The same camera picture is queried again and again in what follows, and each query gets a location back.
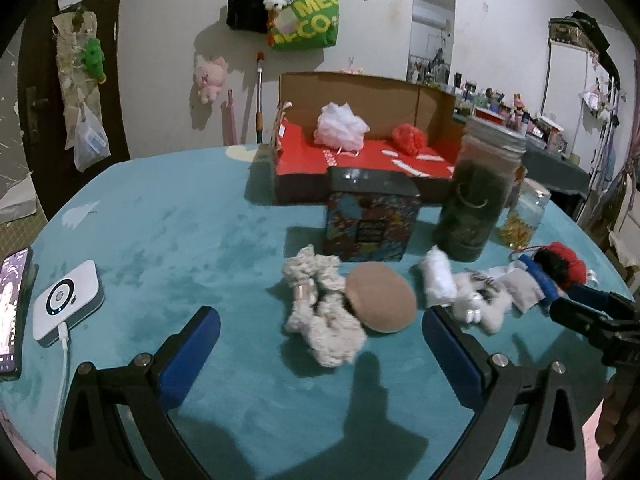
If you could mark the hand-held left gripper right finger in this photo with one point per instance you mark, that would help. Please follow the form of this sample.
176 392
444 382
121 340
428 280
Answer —
450 355

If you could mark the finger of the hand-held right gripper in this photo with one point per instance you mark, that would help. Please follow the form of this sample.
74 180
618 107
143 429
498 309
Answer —
580 322
590 296

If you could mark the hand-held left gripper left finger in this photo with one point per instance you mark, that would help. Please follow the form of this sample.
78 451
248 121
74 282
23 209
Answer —
192 350

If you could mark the red and black yarn pompom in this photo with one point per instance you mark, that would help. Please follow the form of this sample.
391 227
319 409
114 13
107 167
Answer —
570 265

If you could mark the grey and blue pouch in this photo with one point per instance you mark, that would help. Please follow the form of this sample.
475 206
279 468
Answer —
525 290

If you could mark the tan round puff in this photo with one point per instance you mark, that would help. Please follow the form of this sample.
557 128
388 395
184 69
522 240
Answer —
382 295

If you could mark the beige knitted plush toy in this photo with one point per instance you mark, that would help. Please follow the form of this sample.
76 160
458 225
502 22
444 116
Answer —
330 330

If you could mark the cardboard box with red lining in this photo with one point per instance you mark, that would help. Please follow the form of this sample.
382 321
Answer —
305 160

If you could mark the person's right hand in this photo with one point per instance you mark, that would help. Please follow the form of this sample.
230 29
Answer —
612 420

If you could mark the white plush toy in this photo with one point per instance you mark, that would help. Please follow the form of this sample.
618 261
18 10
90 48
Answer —
492 310

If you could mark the small glass jar yellow contents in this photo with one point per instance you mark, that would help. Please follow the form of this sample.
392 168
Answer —
525 210

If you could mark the grey side table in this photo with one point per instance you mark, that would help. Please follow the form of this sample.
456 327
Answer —
555 170

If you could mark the white power bank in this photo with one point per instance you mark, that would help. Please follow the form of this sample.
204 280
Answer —
65 300

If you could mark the colourful printed box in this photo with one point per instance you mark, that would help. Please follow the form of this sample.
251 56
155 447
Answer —
370 225

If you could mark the tall jar with green contents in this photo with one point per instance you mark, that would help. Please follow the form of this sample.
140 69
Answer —
470 200

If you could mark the black smartphone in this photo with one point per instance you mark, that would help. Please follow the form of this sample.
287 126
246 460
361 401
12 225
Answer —
12 310

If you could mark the row of cosmetic bottles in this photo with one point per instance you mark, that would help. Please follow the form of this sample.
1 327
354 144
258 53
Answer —
520 115

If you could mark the white metal rack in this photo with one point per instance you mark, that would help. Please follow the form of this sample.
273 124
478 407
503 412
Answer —
582 85

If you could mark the dark door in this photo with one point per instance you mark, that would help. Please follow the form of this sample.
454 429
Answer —
45 170

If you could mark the pink umbrella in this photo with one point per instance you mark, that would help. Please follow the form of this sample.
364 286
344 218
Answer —
230 120

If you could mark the clear plastic bag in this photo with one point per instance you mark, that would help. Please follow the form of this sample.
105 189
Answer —
90 140

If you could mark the white mesh bath pouf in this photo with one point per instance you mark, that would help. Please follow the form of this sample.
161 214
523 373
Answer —
340 125

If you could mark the dark bag on rack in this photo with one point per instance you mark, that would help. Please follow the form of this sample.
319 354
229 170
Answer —
580 32

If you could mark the pink plush toy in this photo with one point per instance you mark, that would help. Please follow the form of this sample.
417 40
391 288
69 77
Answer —
210 77

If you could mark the small pink toy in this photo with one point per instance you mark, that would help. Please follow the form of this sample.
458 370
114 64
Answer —
351 66

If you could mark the green plush toy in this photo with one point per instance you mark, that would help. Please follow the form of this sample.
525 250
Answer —
92 57

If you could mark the beige hanging organizer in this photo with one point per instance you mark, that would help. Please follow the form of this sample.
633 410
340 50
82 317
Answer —
67 60

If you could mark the green tote bag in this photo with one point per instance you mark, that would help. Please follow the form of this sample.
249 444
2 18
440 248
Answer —
310 20

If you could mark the wall mirror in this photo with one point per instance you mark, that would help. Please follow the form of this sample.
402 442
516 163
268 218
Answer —
432 10

